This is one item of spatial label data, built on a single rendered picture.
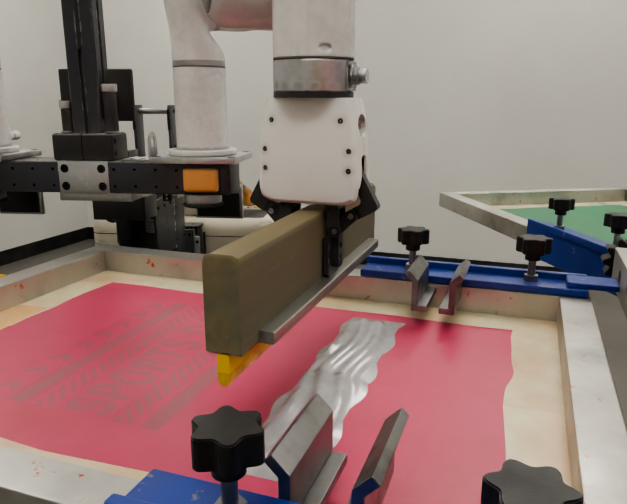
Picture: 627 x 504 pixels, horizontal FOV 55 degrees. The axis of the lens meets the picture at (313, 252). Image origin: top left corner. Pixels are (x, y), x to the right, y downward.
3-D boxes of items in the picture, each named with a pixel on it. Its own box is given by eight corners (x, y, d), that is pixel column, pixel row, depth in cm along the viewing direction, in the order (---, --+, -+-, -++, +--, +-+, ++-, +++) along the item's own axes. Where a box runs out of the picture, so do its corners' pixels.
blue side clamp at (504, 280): (359, 309, 87) (360, 262, 85) (368, 298, 91) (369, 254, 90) (583, 335, 77) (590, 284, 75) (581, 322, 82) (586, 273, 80)
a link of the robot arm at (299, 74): (378, 61, 57) (377, 92, 57) (291, 63, 60) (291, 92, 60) (356, 57, 50) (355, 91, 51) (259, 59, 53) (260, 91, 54)
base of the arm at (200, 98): (186, 149, 122) (181, 70, 118) (246, 150, 121) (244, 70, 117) (158, 156, 107) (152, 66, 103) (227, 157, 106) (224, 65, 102)
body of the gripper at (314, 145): (376, 82, 57) (373, 198, 60) (278, 83, 61) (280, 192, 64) (355, 80, 50) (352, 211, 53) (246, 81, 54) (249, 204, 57)
